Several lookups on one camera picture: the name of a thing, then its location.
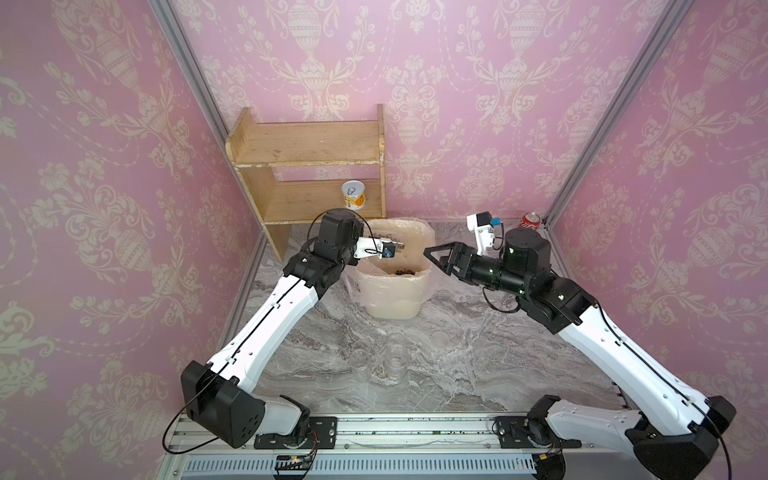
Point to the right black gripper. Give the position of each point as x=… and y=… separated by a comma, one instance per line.
x=463, y=251

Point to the clear lid of jar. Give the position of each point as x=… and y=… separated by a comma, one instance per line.
x=440, y=340

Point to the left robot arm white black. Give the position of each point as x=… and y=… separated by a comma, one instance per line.
x=218, y=394

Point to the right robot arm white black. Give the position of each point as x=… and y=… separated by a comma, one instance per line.
x=673, y=431

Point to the cream trash bin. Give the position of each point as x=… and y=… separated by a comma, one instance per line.
x=399, y=288

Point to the red cola can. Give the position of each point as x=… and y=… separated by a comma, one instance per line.
x=530, y=220

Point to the yellow white can on shelf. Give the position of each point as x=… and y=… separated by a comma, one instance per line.
x=354, y=194

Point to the wooden two-tier shelf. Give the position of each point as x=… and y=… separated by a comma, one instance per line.
x=291, y=172

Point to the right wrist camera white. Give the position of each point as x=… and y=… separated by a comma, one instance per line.
x=486, y=230

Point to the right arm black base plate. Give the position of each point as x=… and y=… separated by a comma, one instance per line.
x=521, y=432

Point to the aluminium mounting rail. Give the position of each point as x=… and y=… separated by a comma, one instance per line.
x=399, y=446

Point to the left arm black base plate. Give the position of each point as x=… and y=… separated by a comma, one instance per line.
x=318, y=433

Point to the small circuit board with wires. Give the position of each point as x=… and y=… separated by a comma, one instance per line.
x=293, y=466

